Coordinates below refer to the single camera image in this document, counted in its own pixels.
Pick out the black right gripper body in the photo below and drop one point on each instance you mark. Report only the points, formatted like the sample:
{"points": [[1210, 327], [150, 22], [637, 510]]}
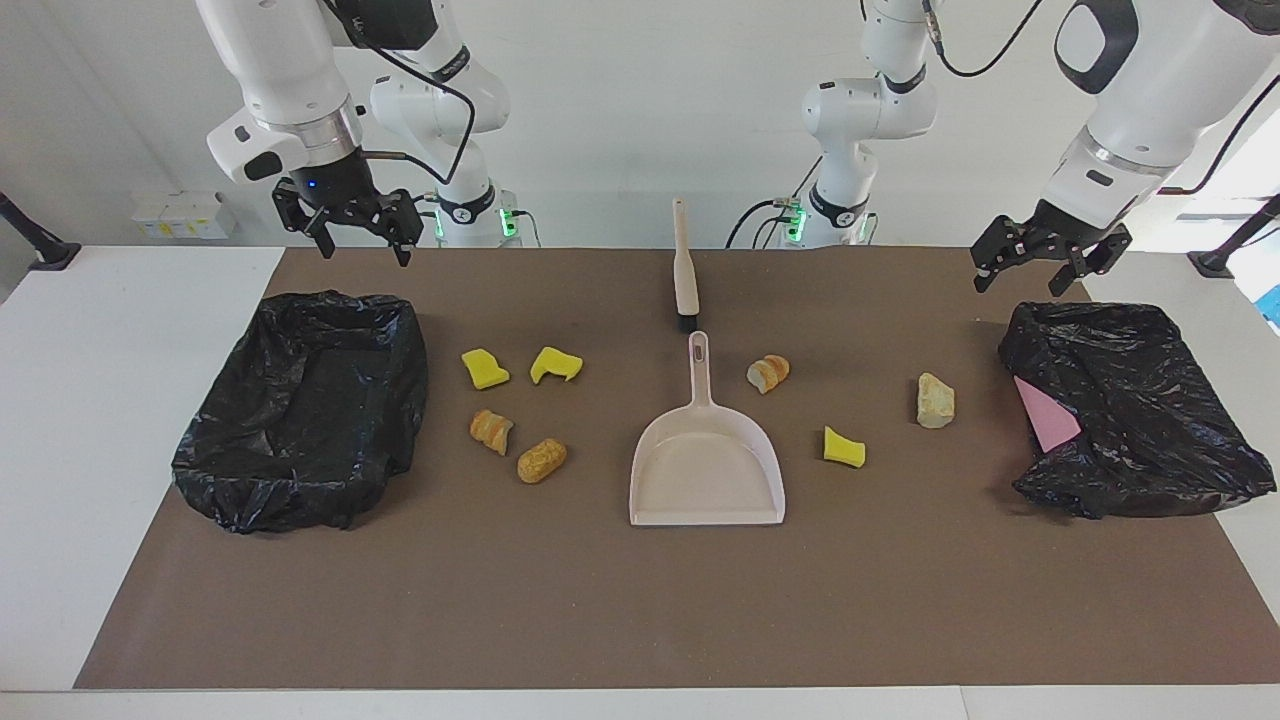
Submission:
{"points": [[335, 185]]}

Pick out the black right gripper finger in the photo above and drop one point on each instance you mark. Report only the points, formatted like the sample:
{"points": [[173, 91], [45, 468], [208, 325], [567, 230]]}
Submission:
{"points": [[320, 235], [403, 235]]}

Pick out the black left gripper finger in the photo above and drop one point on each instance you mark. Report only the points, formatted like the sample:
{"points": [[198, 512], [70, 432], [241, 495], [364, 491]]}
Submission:
{"points": [[1000, 250], [1085, 262]]}

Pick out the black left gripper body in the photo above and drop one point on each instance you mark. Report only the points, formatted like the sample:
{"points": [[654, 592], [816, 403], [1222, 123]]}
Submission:
{"points": [[1065, 235]]}

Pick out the pale bread chunk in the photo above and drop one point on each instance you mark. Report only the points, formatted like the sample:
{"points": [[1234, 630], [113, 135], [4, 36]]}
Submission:
{"points": [[935, 401]]}

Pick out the notched yellow sponge piece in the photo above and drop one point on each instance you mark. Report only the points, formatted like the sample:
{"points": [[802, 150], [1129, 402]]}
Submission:
{"points": [[553, 365]]}

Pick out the striped brown croissant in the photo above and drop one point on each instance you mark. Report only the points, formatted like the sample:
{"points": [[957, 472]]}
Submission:
{"points": [[491, 431]]}

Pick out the small yellow sponge piece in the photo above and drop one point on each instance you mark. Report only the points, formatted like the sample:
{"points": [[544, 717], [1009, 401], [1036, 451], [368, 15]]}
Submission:
{"points": [[844, 448]]}

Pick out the brown cork-like nugget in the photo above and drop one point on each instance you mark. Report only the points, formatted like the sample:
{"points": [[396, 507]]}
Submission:
{"points": [[541, 461]]}

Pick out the beige hand brush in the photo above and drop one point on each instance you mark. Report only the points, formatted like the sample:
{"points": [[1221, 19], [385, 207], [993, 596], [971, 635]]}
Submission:
{"points": [[686, 280]]}

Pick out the beige plastic dustpan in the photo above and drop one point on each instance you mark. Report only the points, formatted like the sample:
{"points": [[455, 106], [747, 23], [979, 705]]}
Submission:
{"points": [[705, 470]]}

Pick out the pink plastic bin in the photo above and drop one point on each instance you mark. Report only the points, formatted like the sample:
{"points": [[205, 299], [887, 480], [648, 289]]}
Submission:
{"points": [[1045, 420]]}

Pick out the crumpled black trash bag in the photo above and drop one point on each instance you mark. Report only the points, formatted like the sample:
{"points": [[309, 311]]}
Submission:
{"points": [[1140, 420]]}

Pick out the open black bag lined bin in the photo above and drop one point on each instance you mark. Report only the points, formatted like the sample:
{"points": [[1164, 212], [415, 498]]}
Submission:
{"points": [[300, 420]]}

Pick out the white socket boxes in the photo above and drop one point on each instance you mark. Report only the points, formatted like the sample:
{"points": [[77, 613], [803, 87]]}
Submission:
{"points": [[185, 215]]}

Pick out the blue plastic item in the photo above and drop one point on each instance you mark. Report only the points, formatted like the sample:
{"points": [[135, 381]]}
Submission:
{"points": [[1272, 305]]}

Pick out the brown table mat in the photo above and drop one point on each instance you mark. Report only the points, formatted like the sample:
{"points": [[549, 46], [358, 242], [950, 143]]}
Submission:
{"points": [[640, 600]]}

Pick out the black camera stand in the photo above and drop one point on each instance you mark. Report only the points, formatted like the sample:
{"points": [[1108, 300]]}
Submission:
{"points": [[1225, 255], [40, 245]]}

